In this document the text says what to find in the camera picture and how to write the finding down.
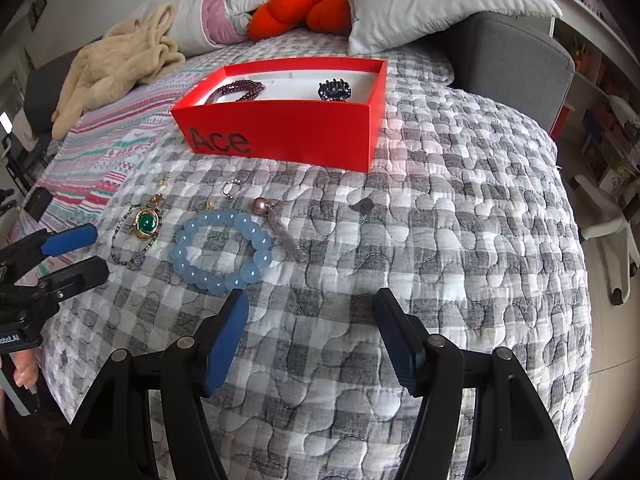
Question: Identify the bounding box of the white deer print pillow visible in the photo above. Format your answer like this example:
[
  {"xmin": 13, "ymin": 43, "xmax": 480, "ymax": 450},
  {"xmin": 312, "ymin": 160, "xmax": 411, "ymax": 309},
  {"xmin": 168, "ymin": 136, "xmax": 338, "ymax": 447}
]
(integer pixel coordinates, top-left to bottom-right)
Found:
[{"xmin": 346, "ymin": 0, "xmax": 563, "ymax": 56}]

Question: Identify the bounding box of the grey upholstered stool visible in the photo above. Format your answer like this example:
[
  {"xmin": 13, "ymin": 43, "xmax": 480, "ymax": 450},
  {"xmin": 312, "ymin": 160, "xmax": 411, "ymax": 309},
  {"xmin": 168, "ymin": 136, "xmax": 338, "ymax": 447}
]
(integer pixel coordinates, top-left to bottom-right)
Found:
[{"xmin": 440, "ymin": 11, "xmax": 576, "ymax": 136}]

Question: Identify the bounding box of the red cardboard box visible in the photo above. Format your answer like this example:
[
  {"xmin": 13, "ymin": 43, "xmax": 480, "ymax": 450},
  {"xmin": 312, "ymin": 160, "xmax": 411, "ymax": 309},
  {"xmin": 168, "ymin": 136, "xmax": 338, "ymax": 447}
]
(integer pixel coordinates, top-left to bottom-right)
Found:
[{"xmin": 171, "ymin": 58, "xmax": 389, "ymax": 173}]

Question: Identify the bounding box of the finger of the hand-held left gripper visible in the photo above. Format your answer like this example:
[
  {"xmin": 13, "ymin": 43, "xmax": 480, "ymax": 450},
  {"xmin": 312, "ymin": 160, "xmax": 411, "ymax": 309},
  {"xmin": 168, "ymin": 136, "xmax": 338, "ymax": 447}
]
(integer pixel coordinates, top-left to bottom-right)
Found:
[
  {"xmin": 35, "ymin": 256, "xmax": 110, "ymax": 307},
  {"xmin": 0, "ymin": 223, "xmax": 99, "ymax": 267}
]

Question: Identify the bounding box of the white bookshelf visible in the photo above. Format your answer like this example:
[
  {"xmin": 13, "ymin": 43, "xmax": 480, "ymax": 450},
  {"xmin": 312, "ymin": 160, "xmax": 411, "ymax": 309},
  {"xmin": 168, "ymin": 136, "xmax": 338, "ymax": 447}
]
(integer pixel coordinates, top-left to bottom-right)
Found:
[{"xmin": 550, "ymin": 0, "xmax": 640, "ymax": 211}]

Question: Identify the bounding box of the small black box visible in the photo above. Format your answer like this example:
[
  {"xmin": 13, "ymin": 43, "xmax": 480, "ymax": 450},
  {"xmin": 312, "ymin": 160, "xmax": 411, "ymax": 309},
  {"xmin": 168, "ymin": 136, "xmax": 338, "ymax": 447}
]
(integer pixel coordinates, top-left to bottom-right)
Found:
[{"xmin": 24, "ymin": 187, "xmax": 53, "ymax": 221}]

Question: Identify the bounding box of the pink striped patterned blanket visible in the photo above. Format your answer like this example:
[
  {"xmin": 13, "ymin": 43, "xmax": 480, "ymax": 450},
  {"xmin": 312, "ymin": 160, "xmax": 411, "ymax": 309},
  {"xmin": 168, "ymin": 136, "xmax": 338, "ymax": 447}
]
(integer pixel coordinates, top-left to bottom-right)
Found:
[{"xmin": 40, "ymin": 67, "xmax": 226, "ymax": 231}]

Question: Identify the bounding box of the dark purple bead cluster ring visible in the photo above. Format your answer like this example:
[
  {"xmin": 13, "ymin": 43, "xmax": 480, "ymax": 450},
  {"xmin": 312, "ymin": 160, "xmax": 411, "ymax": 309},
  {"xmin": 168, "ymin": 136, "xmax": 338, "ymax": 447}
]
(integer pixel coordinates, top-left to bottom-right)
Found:
[{"xmin": 318, "ymin": 78, "xmax": 352, "ymax": 102}]

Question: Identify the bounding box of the white chair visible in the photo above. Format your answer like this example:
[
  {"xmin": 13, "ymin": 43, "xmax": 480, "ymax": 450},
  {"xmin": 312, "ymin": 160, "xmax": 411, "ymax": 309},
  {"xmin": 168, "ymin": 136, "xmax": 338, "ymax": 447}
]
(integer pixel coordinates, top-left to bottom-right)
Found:
[{"xmin": 575, "ymin": 95, "xmax": 640, "ymax": 306}]

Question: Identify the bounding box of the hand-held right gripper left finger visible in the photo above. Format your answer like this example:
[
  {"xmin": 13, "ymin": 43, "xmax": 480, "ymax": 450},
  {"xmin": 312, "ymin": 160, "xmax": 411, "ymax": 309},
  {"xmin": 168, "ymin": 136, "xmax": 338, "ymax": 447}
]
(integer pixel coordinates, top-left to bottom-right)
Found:
[{"xmin": 47, "ymin": 289, "xmax": 251, "ymax": 480}]

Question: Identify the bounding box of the person's left hand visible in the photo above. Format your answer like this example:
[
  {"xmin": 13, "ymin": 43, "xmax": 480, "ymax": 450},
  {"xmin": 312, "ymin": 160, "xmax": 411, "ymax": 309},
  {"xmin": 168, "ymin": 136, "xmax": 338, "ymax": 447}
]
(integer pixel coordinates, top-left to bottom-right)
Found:
[{"xmin": 7, "ymin": 347, "xmax": 41, "ymax": 392}]

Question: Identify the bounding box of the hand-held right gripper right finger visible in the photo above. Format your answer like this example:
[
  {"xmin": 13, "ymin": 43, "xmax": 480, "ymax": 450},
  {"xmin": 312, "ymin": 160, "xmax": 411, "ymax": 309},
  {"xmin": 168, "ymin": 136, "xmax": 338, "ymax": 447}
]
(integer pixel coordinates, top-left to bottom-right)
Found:
[{"xmin": 372, "ymin": 287, "xmax": 576, "ymax": 480}]

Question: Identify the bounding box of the grey pink pillow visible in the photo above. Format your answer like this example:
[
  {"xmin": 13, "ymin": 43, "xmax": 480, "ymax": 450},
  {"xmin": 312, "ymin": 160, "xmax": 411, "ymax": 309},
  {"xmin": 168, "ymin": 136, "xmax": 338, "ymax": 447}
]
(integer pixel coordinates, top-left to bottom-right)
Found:
[{"xmin": 127, "ymin": 0, "xmax": 351, "ymax": 56}]

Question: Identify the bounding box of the pearl silver bar brooch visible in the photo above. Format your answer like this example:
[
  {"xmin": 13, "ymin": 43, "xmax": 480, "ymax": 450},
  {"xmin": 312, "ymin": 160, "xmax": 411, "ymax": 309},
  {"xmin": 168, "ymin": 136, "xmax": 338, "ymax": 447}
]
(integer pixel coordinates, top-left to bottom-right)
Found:
[{"xmin": 251, "ymin": 197, "xmax": 310, "ymax": 263}]

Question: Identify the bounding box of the beige fleece garment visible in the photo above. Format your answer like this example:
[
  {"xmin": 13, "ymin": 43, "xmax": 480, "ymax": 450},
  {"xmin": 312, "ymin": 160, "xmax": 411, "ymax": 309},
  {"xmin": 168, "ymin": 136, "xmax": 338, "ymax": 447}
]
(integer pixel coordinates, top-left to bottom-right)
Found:
[{"xmin": 51, "ymin": 2, "xmax": 187, "ymax": 141}]

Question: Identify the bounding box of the light blue bead bracelet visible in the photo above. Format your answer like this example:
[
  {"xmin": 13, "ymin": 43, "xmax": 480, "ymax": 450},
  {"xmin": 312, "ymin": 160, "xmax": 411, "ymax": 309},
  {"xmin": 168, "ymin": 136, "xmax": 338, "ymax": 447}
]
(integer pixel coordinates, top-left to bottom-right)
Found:
[{"xmin": 170, "ymin": 210, "xmax": 275, "ymax": 293}]

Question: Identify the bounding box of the grey checked quilt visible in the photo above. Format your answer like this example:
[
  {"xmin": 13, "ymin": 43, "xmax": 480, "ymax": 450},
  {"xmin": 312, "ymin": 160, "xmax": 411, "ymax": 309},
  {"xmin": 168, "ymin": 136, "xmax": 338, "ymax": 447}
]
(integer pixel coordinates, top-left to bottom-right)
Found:
[{"xmin": 40, "ymin": 27, "xmax": 593, "ymax": 480}]

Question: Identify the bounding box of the gold green gem necklace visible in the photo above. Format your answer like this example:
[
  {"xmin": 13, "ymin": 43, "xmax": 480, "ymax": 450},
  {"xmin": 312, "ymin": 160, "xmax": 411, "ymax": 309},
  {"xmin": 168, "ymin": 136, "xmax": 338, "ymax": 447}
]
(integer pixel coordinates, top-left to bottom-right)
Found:
[{"xmin": 111, "ymin": 195, "xmax": 168, "ymax": 271}]

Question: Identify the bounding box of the orange plush toy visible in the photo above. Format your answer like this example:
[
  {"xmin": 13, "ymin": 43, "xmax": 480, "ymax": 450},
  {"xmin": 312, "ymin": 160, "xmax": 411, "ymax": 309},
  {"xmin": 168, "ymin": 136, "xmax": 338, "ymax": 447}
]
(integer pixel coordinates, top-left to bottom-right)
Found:
[{"xmin": 248, "ymin": 0, "xmax": 353, "ymax": 42}]

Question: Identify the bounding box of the dark red garnet bead bracelet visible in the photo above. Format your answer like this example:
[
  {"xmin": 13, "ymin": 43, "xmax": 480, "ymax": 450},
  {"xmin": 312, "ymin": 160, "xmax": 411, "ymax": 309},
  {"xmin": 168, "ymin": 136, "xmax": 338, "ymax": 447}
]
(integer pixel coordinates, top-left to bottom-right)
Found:
[{"xmin": 207, "ymin": 80, "xmax": 266, "ymax": 104}]

